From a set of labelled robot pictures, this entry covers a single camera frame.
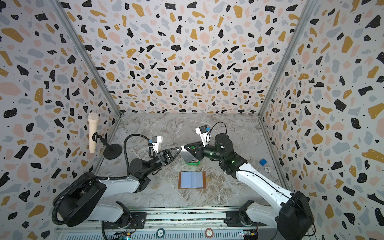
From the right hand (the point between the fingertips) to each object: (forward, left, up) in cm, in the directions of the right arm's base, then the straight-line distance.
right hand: (188, 148), depth 69 cm
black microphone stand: (+13, +54, -25) cm, 61 cm away
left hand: (-2, +2, +1) cm, 3 cm away
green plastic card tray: (+6, -2, -26) cm, 27 cm away
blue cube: (+8, -44, -27) cm, 52 cm away
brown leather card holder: (-4, 0, -28) cm, 28 cm away
